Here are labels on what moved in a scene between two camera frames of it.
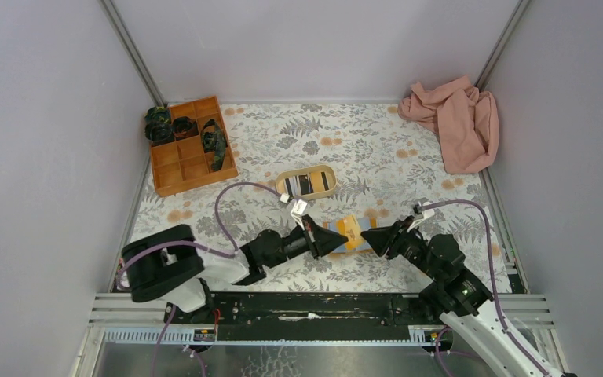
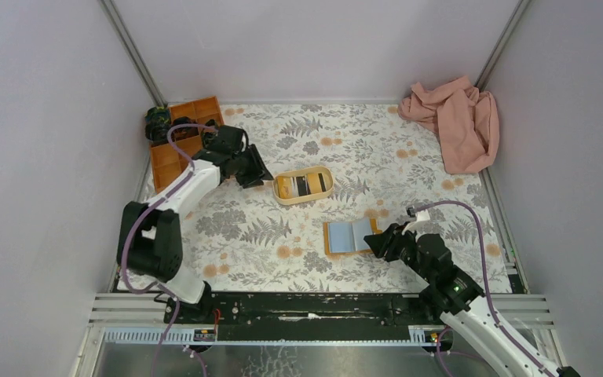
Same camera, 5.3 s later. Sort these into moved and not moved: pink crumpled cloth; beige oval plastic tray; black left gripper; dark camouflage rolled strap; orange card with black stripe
Moved: black left gripper
Not moved: pink crumpled cloth; dark camouflage rolled strap; orange card with black stripe; beige oval plastic tray
